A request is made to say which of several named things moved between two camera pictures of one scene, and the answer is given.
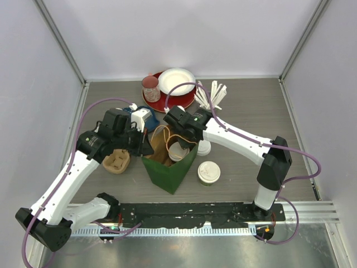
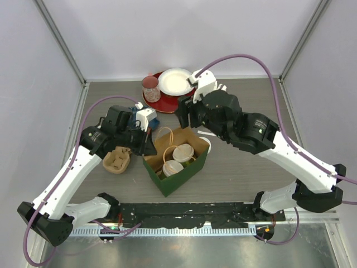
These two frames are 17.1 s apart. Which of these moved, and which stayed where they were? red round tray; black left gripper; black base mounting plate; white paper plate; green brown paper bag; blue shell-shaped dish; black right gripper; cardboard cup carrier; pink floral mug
Moved: black right gripper; green brown paper bag
Stayed: black base mounting plate; black left gripper; blue shell-shaped dish; cardboard cup carrier; pink floral mug; red round tray; white paper plate
